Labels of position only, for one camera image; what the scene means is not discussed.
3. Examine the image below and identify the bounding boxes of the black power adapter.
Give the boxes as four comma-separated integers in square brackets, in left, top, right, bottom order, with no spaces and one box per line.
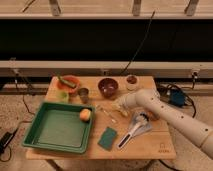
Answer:
[0,132,13,155]

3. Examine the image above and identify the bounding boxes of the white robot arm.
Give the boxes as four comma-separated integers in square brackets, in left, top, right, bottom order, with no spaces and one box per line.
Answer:
[114,89,213,160]

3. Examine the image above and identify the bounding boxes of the green cucumber toy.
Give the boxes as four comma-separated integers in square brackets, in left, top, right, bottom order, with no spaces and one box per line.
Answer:
[58,76,76,88]

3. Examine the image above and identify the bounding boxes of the light green cup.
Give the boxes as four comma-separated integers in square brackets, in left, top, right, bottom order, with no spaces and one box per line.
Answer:
[56,90,69,103]

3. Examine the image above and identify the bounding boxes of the yellow corn toy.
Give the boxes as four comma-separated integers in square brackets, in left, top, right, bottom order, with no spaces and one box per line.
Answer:
[120,109,129,117]

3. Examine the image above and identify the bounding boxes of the wooden table board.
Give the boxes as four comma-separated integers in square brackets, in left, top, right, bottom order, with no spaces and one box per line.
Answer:
[26,76,176,160]

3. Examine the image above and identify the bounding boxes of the purple bowl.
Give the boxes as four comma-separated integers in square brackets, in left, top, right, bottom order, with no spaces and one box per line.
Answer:
[98,78,118,98]

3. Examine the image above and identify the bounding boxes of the blue power box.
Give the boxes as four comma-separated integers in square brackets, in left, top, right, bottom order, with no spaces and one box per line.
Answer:
[169,90,185,107]

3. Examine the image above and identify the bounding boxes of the white dish brush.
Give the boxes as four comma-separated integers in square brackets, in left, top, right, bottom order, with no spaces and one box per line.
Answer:
[118,113,148,149]

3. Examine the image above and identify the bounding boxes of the glass jar with brown lid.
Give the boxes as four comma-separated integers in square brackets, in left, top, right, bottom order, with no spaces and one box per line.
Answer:
[126,75,138,91]

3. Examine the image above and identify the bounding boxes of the black hanging cable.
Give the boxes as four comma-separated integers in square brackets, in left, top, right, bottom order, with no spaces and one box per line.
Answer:
[119,9,157,77]

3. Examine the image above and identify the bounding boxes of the teal sponge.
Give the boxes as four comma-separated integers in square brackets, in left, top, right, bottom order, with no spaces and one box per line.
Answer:
[98,127,117,150]

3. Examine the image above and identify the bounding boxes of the green plastic tray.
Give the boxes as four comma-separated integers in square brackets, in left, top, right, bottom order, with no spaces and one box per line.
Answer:
[22,102,94,154]

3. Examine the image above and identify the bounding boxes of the orange peach fruit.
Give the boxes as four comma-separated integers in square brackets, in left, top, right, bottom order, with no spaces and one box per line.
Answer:
[79,109,91,122]

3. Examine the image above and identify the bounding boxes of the small metal cup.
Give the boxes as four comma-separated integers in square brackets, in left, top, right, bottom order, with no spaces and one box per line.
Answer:
[78,88,89,104]

